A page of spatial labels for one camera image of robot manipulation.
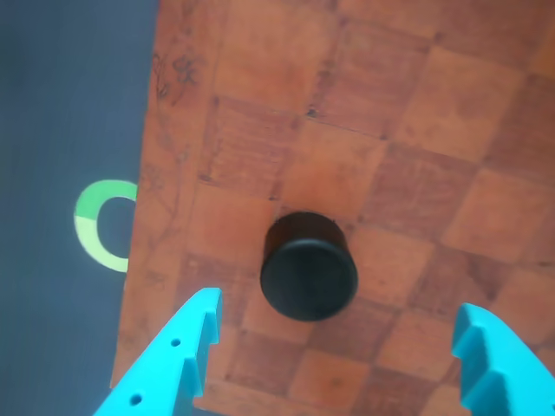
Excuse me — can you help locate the black cylinder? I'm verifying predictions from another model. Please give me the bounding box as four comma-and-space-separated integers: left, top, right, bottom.
258, 211, 360, 322

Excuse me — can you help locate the brown checkered leather mat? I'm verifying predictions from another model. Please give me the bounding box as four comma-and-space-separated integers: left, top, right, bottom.
108, 0, 555, 416

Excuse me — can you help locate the dark grey desk pad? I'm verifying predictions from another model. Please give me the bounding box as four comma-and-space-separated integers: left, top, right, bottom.
0, 0, 209, 416

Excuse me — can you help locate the green ring sticker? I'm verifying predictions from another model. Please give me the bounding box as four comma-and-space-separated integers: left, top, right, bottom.
73, 179, 139, 274

